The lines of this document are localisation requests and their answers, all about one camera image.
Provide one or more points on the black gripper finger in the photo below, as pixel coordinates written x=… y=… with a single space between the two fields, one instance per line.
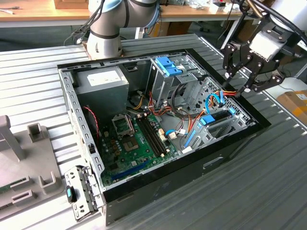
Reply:
x=275 y=80
x=225 y=57

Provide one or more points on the hard disk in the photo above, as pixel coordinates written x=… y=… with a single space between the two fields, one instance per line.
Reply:
x=207 y=119

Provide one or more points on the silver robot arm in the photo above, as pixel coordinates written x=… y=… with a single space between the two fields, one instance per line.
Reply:
x=103 y=28

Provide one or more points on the silver disk bay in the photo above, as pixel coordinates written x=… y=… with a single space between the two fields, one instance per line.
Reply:
x=204 y=139

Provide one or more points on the white low table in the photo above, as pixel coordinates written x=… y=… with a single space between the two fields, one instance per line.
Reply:
x=295 y=86

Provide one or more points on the labelled cardboard box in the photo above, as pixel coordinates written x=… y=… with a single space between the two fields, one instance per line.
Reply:
x=290 y=105

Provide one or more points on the white box stack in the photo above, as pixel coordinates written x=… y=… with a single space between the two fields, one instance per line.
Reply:
x=227 y=7

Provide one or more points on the blue plastic drive latch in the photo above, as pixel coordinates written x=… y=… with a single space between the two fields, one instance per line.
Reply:
x=168 y=64

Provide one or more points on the white paper pile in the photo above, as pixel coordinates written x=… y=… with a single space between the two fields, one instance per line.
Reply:
x=196 y=4

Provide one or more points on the silver metal drive cage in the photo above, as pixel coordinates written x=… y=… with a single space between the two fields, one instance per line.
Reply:
x=165 y=88

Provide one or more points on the white plug connector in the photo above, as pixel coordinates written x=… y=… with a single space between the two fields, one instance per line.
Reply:
x=172 y=135

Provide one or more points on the black RAM slot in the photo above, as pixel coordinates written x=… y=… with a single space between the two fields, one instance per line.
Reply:
x=156 y=135
x=148 y=137

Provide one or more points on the CPU socket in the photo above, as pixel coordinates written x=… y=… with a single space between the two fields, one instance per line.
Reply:
x=130 y=143

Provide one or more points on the green motherboard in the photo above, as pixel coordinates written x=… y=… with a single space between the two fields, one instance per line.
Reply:
x=141 y=155

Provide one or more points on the grey power supply unit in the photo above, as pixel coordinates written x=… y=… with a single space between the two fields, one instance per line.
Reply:
x=100 y=100

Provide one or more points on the black open PC case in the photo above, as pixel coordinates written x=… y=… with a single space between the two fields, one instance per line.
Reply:
x=168 y=187

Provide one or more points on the blue expansion slot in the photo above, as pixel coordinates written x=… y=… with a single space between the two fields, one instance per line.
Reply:
x=129 y=170

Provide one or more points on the small brown cardboard box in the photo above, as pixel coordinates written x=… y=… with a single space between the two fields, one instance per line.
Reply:
x=67 y=4

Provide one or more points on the grey parts rack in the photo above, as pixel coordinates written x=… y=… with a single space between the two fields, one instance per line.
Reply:
x=31 y=163

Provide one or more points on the green RAM stick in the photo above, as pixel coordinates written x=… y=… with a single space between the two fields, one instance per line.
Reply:
x=9 y=188

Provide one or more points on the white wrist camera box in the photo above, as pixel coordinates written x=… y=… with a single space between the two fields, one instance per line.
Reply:
x=263 y=45

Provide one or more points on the grey metal shelf frame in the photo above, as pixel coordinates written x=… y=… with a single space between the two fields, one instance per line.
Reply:
x=301 y=70

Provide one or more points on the square brown base plate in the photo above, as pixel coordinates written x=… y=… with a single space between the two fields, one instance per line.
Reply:
x=85 y=48

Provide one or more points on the silver slot retention bracket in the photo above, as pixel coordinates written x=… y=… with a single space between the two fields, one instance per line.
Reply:
x=84 y=191

